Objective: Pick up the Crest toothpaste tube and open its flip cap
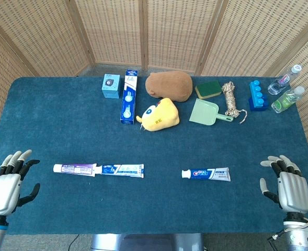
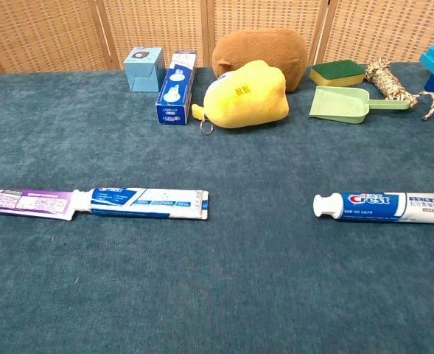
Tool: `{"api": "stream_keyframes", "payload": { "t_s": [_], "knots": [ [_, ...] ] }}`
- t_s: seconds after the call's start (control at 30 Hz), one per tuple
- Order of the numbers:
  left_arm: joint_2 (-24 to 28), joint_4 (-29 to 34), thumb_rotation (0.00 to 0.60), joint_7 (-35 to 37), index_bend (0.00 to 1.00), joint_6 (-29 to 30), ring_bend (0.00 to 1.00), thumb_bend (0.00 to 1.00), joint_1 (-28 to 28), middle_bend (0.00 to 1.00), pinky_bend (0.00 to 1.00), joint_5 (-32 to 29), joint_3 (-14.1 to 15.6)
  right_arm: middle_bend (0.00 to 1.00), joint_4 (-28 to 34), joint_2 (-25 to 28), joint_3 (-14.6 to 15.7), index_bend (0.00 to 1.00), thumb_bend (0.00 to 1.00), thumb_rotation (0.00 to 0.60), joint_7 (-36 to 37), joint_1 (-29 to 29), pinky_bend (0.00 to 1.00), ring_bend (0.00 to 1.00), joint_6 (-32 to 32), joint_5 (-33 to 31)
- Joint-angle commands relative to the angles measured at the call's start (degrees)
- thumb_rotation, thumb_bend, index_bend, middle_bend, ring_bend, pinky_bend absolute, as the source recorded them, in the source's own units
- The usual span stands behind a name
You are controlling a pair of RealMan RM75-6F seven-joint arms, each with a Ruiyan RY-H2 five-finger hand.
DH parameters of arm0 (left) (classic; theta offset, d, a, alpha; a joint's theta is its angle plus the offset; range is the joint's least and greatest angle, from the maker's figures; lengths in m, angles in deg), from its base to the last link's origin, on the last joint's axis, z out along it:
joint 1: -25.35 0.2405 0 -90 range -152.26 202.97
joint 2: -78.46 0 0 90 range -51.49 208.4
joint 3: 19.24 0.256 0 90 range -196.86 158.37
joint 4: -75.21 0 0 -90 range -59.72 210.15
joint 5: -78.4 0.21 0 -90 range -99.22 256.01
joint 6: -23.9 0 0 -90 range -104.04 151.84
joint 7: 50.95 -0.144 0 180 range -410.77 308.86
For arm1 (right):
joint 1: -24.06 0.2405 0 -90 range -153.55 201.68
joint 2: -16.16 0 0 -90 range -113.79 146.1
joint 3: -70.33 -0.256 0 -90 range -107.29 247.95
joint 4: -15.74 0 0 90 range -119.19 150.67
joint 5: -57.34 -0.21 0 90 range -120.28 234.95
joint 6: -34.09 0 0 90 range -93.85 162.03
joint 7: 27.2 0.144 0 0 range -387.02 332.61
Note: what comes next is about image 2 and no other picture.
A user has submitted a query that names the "Crest toothpaste tube white cap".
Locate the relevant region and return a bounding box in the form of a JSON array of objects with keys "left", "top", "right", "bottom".
[{"left": 312, "top": 191, "right": 434, "bottom": 226}]

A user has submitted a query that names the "flat blue white toothpaste tube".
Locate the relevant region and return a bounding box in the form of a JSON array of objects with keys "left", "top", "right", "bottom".
[{"left": 71, "top": 187, "right": 209, "bottom": 221}]

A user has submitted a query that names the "purple toothpaste tube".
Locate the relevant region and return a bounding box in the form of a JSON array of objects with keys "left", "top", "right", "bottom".
[{"left": 0, "top": 189, "right": 74, "bottom": 222}]

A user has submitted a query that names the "yellow plush toy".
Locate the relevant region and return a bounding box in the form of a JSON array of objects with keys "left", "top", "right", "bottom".
[{"left": 191, "top": 59, "right": 290, "bottom": 136}]

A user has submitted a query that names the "teal table cloth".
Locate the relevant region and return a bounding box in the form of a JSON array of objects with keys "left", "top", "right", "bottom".
[{"left": 0, "top": 61, "right": 434, "bottom": 354}]

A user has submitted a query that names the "small light blue box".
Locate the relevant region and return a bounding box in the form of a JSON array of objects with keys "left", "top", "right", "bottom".
[{"left": 123, "top": 46, "right": 166, "bottom": 92}]

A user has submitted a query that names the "brown plush toy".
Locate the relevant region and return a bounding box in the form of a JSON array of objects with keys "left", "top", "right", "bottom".
[{"left": 211, "top": 27, "right": 309, "bottom": 93}]

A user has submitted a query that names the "light green dustpan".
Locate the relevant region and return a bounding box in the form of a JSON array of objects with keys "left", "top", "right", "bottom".
[{"left": 308, "top": 86, "right": 411, "bottom": 125}]

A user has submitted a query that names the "green yellow sponge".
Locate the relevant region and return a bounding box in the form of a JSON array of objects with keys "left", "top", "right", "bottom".
[{"left": 309, "top": 59, "right": 367, "bottom": 88}]

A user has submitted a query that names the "wicker folding screen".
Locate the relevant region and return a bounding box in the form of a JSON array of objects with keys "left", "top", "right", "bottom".
[{"left": 0, "top": 0, "right": 434, "bottom": 74}]

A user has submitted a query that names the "beige rope bundle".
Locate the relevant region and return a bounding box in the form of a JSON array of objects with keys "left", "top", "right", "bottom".
[{"left": 365, "top": 60, "right": 434, "bottom": 122}]

